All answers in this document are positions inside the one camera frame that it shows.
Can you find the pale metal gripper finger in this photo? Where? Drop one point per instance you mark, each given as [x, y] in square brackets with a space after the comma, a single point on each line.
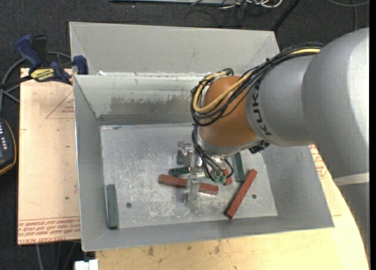
[185, 151]
[193, 188]

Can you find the dark green flat block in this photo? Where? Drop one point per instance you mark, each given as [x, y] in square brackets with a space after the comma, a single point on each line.
[239, 167]
[177, 171]
[112, 207]

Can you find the red-brown flat block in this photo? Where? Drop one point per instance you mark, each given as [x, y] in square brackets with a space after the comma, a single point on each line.
[241, 194]
[171, 180]
[228, 179]

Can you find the grey metal bin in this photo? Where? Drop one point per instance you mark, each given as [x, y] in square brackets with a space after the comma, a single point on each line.
[147, 151]

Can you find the brown cardboard board, red print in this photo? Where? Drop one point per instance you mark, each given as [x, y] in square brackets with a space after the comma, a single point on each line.
[47, 160]

